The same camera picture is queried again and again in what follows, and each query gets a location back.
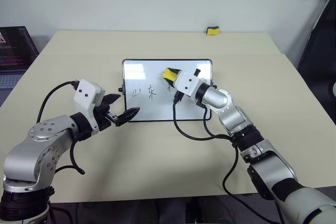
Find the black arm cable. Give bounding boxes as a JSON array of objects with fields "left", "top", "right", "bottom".
[
  {"left": 36, "top": 80, "right": 86, "bottom": 175},
  {"left": 172, "top": 91, "right": 287, "bottom": 224}
]

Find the yellow and black eraser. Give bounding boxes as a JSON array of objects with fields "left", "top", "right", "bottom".
[
  {"left": 206, "top": 26, "right": 221, "bottom": 37},
  {"left": 162, "top": 68, "right": 182, "bottom": 83}
]

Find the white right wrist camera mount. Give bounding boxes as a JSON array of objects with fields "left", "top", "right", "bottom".
[{"left": 174, "top": 69, "right": 208, "bottom": 99}]

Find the open dark laptop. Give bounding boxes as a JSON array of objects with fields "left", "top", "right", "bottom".
[{"left": 0, "top": 26, "right": 40, "bottom": 90}]

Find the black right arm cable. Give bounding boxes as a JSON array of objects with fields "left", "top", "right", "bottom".
[{"left": 172, "top": 91, "right": 287, "bottom": 224}]

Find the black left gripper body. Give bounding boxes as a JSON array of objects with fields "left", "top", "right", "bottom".
[{"left": 93, "top": 102, "right": 119, "bottom": 132}]

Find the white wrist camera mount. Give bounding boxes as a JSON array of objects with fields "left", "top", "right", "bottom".
[
  {"left": 174, "top": 69, "right": 208, "bottom": 99},
  {"left": 72, "top": 79, "right": 106, "bottom": 132}
]

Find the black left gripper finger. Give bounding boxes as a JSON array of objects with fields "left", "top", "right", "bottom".
[
  {"left": 101, "top": 93, "right": 121, "bottom": 106},
  {"left": 114, "top": 106, "right": 142, "bottom": 127}
]

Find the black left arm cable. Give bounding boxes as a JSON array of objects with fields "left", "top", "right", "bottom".
[{"left": 36, "top": 80, "right": 86, "bottom": 175}]

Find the small black-framed whiteboard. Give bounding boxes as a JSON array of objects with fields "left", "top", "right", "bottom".
[{"left": 118, "top": 58, "right": 216, "bottom": 123}]

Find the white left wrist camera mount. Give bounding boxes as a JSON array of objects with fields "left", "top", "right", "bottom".
[{"left": 72, "top": 79, "right": 106, "bottom": 132}]

